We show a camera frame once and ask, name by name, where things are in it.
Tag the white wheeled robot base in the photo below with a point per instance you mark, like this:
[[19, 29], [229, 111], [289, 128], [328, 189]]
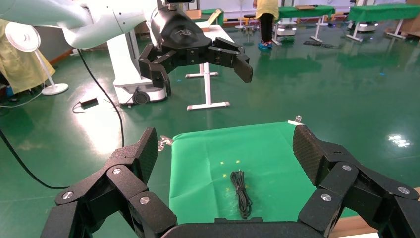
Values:
[[286, 29], [366, 27]]

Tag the black power adapter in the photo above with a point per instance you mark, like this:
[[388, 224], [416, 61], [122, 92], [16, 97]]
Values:
[[88, 102]]

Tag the brown cardboard box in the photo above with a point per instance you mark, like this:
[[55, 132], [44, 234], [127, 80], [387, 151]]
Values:
[[193, 14], [411, 26]]

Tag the yellow cloth cover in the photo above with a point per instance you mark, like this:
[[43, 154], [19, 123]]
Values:
[[16, 69]]

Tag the person in yellow shirt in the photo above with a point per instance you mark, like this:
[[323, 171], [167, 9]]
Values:
[[266, 26]]

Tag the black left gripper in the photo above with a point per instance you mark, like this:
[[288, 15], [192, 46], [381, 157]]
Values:
[[183, 36]]

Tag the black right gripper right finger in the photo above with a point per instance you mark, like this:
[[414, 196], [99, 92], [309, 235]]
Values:
[[354, 197]]

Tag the white table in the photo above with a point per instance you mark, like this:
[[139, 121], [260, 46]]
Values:
[[206, 85]]

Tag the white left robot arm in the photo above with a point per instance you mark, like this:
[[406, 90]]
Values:
[[98, 19]]

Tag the white fan stand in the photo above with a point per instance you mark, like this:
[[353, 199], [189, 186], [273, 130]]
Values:
[[241, 13]]

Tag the black round stool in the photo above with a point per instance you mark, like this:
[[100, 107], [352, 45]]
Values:
[[250, 16]]

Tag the white standing fan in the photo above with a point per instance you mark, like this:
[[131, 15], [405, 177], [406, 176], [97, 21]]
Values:
[[23, 36]]

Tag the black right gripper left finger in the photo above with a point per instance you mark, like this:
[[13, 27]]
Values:
[[108, 200]]

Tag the silver metal binder clip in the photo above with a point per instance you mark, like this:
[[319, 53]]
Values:
[[297, 120], [164, 143]]

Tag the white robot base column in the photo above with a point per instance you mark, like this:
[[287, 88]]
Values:
[[126, 65]]

